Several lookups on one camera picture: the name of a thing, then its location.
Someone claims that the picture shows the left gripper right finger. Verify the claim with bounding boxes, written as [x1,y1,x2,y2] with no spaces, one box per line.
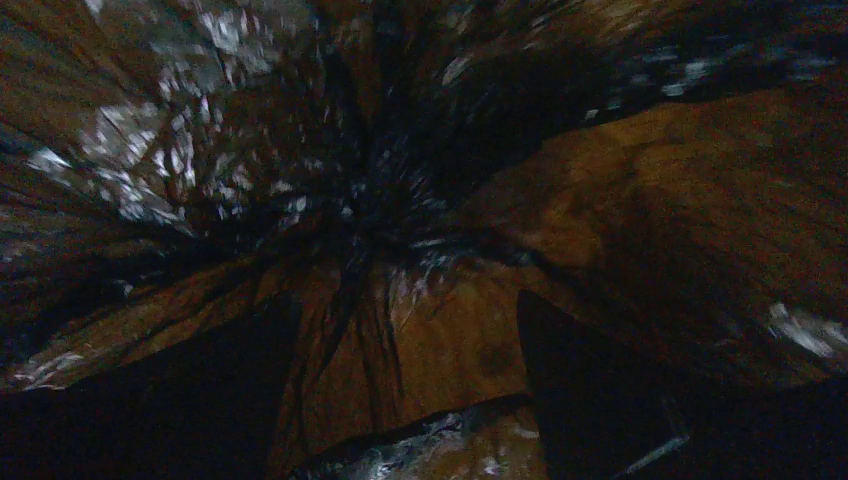
[516,290,847,479]

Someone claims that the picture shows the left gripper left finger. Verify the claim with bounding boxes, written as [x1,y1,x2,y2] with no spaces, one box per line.
[1,298,299,479]

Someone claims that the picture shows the black plastic trash bag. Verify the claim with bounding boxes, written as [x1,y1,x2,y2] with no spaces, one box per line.
[1,1,847,479]

